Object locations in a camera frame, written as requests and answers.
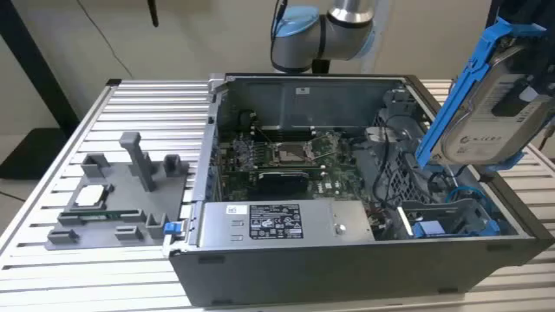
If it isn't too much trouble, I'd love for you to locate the grey parts rack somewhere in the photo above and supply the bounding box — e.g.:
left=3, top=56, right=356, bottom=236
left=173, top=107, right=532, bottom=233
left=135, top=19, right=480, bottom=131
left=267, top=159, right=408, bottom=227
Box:
left=45, top=131, right=192, bottom=251

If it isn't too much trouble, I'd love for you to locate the green motherboard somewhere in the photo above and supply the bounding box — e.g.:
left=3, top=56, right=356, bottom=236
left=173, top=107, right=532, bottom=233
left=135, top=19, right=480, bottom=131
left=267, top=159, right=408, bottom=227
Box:
left=216, top=129, right=370, bottom=203

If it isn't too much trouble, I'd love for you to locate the black disk wire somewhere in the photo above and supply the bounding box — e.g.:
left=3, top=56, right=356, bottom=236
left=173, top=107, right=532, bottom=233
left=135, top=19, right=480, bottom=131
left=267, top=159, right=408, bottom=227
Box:
left=427, top=171, right=458, bottom=196

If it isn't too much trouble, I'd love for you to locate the grey metal disk bay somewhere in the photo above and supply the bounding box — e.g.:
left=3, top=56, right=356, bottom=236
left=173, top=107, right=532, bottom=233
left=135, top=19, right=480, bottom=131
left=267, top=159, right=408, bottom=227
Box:
left=396, top=197, right=500, bottom=241

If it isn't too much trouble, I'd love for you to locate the silver CPU chip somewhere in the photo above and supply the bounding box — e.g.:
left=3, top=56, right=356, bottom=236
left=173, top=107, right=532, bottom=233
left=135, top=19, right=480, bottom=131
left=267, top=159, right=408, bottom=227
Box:
left=72, top=185, right=111, bottom=208

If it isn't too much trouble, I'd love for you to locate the black hanging rod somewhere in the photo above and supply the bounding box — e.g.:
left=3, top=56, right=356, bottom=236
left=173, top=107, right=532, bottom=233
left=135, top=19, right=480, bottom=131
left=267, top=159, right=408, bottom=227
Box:
left=147, top=0, right=160, bottom=29

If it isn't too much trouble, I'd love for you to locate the blue plastic bay clip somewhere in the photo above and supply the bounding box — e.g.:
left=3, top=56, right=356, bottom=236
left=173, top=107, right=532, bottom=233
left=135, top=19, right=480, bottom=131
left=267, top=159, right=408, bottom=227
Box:
left=411, top=220, right=447, bottom=237

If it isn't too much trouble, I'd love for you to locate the metal socket cover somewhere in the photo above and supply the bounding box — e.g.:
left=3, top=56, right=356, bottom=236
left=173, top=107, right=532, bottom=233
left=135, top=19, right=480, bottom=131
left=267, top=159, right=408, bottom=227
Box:
left=304, top=135, right=340, bottom=161

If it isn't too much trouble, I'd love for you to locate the silver power supply unit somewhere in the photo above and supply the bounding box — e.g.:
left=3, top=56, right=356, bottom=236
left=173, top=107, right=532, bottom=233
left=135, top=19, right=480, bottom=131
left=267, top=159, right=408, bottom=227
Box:
left=195, top=199, right=376, bottom=246

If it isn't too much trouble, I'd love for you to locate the CPU socket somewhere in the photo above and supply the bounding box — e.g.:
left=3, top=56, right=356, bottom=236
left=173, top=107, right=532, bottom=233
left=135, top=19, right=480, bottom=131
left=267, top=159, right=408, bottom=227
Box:
left=269, top=141, right=310, bottom=164

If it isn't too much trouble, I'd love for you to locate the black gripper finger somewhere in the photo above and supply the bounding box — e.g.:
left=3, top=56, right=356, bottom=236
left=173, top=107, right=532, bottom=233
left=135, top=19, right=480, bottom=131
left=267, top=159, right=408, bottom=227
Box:
left=492, top=75, right=544, bottom=118

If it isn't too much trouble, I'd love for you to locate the black box on floor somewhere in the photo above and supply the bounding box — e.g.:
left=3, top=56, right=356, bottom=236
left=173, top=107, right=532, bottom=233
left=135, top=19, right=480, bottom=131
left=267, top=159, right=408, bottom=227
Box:
left=0, top=127, right=69, bottom=180

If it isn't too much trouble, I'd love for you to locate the thick black case cable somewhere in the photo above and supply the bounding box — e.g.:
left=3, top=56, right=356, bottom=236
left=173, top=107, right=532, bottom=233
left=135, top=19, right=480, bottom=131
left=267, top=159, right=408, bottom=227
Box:
left=372, top=115, right=418, bottom=211

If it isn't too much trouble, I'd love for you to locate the black open PC case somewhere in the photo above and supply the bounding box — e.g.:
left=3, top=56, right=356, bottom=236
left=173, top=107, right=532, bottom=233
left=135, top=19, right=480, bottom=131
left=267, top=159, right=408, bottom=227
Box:
left=163, top=71, right=555, bottom=308

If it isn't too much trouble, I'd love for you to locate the green RAM stick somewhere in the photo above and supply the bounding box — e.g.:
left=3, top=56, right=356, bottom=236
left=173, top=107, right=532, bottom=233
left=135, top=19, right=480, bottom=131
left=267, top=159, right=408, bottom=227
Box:
left=80, top=211, right=140, bottom=220

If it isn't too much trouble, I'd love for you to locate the thin black wall cable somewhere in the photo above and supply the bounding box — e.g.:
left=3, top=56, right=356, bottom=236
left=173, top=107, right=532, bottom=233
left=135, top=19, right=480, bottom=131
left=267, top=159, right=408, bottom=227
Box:
left=76, top=0, right=135, bottom=79

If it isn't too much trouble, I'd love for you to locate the black metal post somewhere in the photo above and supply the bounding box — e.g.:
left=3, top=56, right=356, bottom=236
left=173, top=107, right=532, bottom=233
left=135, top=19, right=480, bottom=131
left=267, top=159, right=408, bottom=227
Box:
left=0, top=0, right=83, bottom=134

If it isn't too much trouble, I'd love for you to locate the hard disk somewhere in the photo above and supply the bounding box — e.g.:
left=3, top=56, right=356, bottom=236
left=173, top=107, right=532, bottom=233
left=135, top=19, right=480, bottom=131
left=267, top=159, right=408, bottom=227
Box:
left=415, top=14, right=555, bottom=175

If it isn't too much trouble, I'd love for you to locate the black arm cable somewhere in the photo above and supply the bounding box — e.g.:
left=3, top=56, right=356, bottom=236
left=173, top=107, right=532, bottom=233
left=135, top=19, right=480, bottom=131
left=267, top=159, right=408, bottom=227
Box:
left=271, top=0, right=288, bottom=40

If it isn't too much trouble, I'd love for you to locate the blue disk wire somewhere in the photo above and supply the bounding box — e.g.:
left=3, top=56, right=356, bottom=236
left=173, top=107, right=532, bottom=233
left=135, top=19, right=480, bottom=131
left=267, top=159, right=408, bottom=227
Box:
left=447, top=183, right=483, bottom=226

